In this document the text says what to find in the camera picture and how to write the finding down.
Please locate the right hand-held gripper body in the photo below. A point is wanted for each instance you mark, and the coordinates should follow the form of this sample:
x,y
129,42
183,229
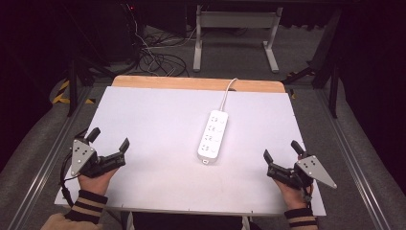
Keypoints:
x,y
311,169

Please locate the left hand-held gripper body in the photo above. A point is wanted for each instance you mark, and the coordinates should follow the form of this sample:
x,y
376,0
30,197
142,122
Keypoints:
x,y
81,156

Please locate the person's left hand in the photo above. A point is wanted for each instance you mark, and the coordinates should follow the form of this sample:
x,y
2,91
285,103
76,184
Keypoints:
x,y
97,182

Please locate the person's right hand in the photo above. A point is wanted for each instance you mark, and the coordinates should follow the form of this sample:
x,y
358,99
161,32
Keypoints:
x,y
293,195

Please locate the white board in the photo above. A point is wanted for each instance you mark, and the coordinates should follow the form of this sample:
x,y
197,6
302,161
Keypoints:
x,y
159,134

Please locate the yellow black hazard tape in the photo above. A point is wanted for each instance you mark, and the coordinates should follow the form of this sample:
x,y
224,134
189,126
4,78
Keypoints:
x,y
62,94

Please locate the black tripod stand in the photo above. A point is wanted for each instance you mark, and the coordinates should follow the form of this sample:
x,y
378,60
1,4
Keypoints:
x,y
74,86

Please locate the white power strip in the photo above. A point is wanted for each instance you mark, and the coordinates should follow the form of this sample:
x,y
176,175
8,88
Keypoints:
x,y
213,136

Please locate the black metal stand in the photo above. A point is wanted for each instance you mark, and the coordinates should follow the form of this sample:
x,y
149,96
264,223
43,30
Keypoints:
x,y
332,73

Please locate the black equipment cabinet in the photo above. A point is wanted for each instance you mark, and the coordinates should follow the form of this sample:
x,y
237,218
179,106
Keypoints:
x,y
118,32

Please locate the aluminium floor rail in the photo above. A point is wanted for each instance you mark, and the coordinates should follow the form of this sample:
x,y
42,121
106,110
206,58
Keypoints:
x,y
351,150
44,166

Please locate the white metal table frame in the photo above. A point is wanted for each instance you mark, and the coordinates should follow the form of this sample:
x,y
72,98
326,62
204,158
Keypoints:
x,y
234,19

